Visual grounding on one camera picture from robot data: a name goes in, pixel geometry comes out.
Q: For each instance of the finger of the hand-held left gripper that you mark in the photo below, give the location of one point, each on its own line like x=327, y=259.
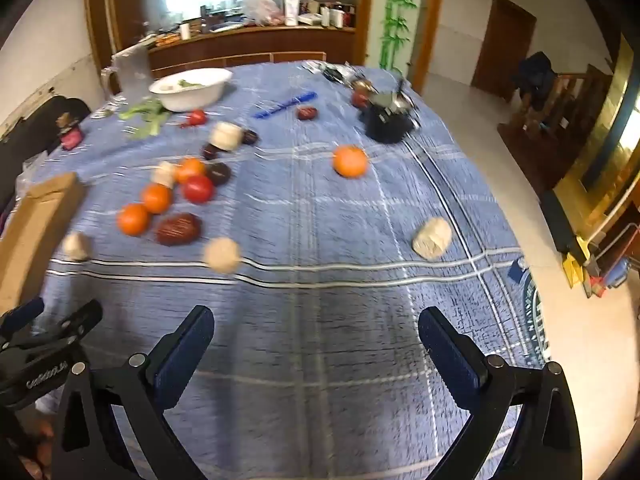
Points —
x=70, y=327
x=25, y=312

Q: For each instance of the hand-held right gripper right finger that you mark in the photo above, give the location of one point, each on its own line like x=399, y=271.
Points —
x=450, y=360

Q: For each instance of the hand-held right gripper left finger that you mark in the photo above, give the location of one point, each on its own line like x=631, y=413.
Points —
x=185, y=355

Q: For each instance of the beige food chunk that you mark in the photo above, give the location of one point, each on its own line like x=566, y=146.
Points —
x=164, y=174
x=222, y=255
x=76, y=246
x=432, y=238

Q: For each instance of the brown cardboard box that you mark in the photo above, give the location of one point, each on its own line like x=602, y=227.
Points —
x=35, y=230

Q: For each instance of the orange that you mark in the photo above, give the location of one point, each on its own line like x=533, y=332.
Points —
x=157, y=198
x=133, y=220
x=351, y=161
x=190, y=170

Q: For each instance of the large dark red date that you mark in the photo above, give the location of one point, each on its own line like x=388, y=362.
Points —
x=178, y=229

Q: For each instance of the small red jar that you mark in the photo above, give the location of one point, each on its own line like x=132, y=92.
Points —
x=71, y=135

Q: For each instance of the blue plaid tablecloth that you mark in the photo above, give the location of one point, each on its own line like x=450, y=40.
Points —
x=310, y=220

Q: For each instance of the dark chair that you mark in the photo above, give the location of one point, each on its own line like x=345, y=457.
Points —
x=30, y=125

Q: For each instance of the white speckled food block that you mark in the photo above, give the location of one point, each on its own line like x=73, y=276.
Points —
x=226, y=136

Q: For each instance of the green leafy vegetable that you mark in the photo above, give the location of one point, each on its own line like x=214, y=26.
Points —
x=147, y=117

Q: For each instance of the small red tomato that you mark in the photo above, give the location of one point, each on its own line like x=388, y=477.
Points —
x=197, y=117

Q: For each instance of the black box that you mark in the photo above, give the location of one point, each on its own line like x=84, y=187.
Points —
x=387, y=120

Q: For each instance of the clear plastic pitcher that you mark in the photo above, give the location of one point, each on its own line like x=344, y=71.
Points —
x=132, y=72

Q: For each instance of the wooden stair railing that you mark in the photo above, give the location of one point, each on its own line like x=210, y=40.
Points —
x=560, y=120

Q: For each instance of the white bowl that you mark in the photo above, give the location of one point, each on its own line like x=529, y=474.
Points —
x=195, y=90

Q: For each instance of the blue pen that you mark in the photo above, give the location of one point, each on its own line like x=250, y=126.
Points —
x=282, y=105

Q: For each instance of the dark jacket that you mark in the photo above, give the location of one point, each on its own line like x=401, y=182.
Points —
x=537, y=77

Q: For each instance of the wooden sideboard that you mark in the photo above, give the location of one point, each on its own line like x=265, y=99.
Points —
x=250, y=42

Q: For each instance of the brown wooden door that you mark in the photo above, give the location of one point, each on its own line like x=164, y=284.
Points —
x=502, y=45

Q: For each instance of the clear plastic bag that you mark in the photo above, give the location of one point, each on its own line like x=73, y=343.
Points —
x=260, y=9

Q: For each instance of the green bamboo wall sticker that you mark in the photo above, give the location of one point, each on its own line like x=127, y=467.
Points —
x=397, y=15

